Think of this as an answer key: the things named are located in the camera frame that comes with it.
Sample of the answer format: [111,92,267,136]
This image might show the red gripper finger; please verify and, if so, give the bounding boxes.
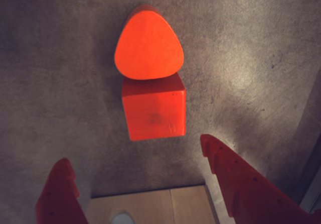
[35,158,88,224]
[200,134,321,224]

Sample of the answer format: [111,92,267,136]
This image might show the red wooden cube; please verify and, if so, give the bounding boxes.
[121,72,187,142]

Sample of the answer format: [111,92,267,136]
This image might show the wooden shape sorter box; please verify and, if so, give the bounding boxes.
[85,185,220,224]

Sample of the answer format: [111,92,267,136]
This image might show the orange rounded triangle block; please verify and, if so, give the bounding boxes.
[114,4,185,81]

